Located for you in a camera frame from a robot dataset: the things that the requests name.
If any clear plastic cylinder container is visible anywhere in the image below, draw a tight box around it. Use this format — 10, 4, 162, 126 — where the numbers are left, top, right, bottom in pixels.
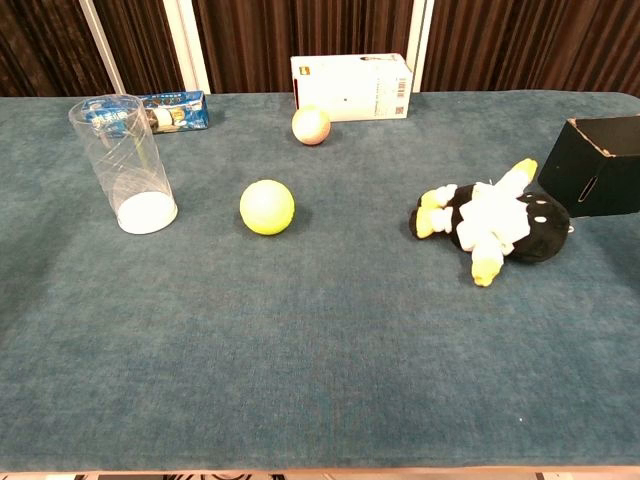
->
68, 93, 179, 235

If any yellow-green tennis ball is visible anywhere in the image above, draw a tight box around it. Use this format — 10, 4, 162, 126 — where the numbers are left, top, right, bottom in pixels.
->
239, 179, 296, 237

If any white cardboard box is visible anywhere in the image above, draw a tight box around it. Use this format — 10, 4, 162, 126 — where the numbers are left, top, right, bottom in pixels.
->
290, 53, 414, 123

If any white vertical post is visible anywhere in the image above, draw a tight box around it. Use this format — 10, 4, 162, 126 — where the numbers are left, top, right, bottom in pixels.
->
162, 0, 212, 95
406, 0, 435, 93
78, 0, 127, 96

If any blue cookie package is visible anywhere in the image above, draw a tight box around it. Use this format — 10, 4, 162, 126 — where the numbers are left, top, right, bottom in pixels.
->
82, 90, 210, 136

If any black cardboard box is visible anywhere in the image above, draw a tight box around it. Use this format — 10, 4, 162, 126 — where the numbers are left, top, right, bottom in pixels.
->
537, 114, 640, 219

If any pale pink ball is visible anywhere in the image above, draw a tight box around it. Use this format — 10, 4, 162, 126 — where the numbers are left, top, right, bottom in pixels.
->
291, 104, 332, 147

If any black white penguin plush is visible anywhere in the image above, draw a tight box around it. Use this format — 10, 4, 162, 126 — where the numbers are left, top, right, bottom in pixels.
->
408, 158, 572, 288

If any teal table cloth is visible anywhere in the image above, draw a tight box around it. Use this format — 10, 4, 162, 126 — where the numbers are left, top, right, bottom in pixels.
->
0, 89, 640, 473

